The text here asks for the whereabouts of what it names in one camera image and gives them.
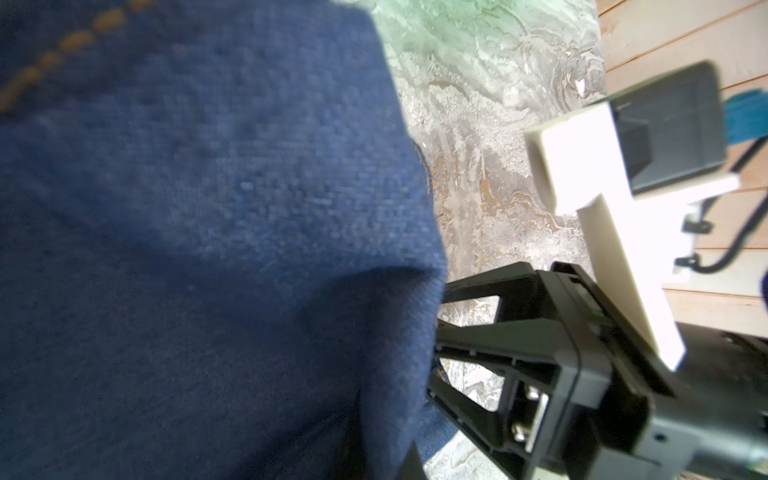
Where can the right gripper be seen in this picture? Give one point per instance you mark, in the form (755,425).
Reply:
(707,417)

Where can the dark blue denim trousers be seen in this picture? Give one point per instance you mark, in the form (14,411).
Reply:
(219,257)

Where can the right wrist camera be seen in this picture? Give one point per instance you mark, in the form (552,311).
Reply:
(635,168)

